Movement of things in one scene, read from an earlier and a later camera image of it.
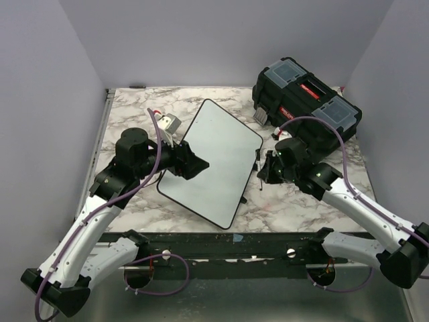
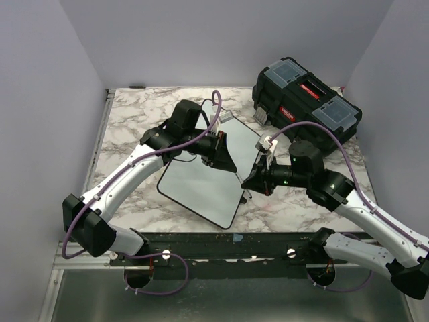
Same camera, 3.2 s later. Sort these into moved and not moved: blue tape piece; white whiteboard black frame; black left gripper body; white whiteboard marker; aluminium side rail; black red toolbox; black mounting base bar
Moved: black left gripper body; white whiteboard marker
Not moved: black red toolbox; blue tape piece; white whiteboard black frame; aluminium side rail; black mounting base bar
